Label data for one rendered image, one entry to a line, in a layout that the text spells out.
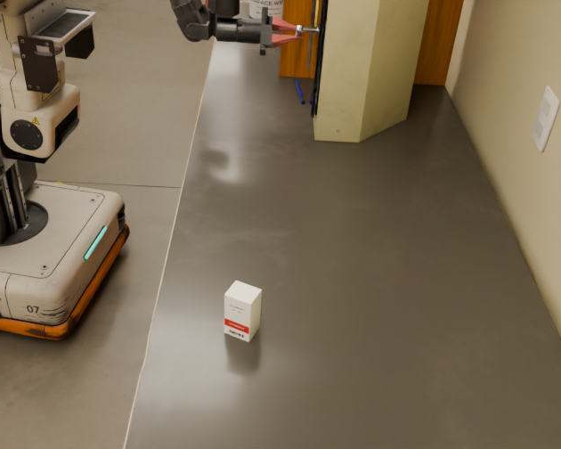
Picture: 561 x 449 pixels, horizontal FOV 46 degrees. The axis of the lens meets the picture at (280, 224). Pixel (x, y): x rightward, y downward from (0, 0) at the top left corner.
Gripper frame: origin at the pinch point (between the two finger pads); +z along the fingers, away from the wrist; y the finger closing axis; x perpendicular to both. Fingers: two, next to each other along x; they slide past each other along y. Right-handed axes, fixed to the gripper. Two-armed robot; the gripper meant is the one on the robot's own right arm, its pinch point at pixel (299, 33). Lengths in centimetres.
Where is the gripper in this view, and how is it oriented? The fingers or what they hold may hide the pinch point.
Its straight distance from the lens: 163.6
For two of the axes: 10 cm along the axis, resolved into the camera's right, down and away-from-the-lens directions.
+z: 10.0, 0.5, 0.1
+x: -0.1, -0.8, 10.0
